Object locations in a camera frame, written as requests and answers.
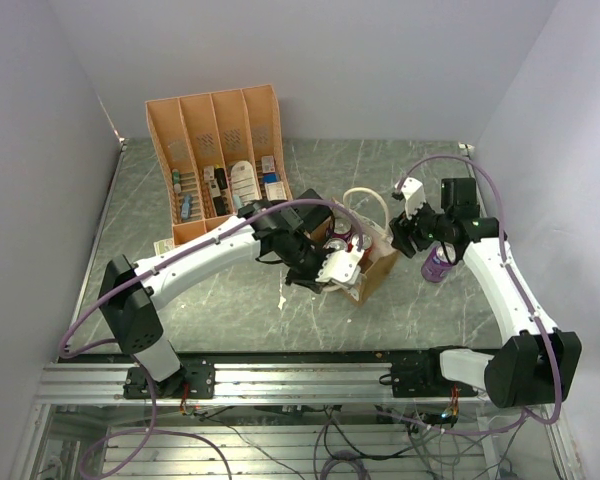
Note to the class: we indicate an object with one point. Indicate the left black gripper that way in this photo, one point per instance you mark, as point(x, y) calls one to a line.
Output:
point(309, 281)

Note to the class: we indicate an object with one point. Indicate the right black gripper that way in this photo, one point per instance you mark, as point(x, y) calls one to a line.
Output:
point(402, 228)

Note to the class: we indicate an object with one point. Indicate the purple fanta can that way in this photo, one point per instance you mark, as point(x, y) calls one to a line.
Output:
point(340, 228)
point(439, 262)

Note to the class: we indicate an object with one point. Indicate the red cola can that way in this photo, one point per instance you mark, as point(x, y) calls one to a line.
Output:
point(334, 245)
point(364, 241)

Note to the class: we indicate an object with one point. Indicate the purple fanta can front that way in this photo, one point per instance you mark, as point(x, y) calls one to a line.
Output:
point(340, 228)

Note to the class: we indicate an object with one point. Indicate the burlap canvas tote bag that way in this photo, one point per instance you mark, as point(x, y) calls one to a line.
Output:
point(377, 265)

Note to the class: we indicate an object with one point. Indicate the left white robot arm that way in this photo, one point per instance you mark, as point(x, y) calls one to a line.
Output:
point(133, 294)

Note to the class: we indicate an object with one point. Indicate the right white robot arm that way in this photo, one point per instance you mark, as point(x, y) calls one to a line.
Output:
point(537, 361)

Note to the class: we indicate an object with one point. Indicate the white label box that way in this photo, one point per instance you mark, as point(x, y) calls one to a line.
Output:
point(276, 192)

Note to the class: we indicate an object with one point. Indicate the white oval device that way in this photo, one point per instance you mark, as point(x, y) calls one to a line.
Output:
point(243, 184)

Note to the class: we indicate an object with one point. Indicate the black marker pen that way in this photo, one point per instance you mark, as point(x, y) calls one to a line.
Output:
point(220, 177)

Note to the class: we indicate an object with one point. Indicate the pink desk organizer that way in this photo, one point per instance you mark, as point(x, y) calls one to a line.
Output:
point(194, 134)

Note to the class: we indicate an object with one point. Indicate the small white red box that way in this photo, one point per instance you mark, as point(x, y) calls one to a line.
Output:
point(163, 246)

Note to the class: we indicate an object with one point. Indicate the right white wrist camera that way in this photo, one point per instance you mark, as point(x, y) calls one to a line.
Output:
point(411, 191)

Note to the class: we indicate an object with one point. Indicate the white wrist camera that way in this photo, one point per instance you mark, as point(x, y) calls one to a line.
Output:
point(340, 269)
point(411, 191)

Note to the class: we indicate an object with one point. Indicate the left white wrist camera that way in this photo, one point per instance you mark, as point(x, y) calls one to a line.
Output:
point(340, 269)

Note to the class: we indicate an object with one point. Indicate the aluminium rail frame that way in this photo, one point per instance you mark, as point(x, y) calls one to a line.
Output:
point(385, 377)

